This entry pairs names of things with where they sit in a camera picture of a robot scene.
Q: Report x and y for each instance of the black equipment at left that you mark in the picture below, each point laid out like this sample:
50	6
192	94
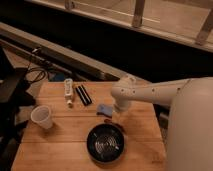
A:
13	94

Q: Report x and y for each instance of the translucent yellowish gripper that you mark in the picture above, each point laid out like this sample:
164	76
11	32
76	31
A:
117	117

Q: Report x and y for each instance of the white tube bottle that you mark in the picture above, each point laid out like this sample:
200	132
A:
68	91

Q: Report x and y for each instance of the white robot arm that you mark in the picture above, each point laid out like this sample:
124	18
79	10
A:
190	125

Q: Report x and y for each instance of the white plastic cup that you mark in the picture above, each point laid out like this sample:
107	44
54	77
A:
41	115

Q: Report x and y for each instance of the blue sponge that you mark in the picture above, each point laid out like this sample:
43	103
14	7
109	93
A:
103	109

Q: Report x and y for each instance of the metal rail beam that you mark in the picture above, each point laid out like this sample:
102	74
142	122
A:
66	56

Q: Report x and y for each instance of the black ceramic bowl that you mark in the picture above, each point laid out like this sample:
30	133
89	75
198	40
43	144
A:
105	143

